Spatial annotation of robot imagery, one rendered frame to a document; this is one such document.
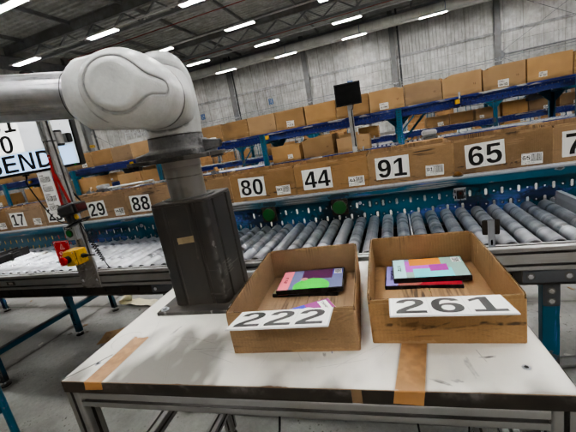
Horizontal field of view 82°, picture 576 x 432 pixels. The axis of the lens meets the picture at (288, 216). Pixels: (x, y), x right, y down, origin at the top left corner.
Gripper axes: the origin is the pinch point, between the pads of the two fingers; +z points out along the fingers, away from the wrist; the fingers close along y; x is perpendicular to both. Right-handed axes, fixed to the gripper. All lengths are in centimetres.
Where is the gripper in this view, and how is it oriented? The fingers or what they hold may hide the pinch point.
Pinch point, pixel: (15, 252)
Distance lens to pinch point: 169.4
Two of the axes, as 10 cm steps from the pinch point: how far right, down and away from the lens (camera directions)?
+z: 2.9, -2.6, 9.2
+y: -9.4, 1.0, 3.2
